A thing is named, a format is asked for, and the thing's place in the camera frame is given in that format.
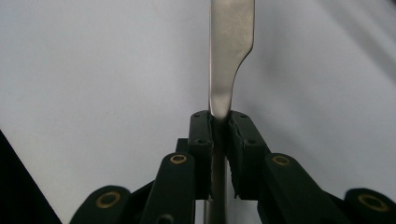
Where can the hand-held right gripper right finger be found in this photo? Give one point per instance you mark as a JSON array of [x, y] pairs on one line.
[[247, 161]]

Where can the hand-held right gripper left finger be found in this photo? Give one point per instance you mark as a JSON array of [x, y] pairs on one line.
[[200, 155]]

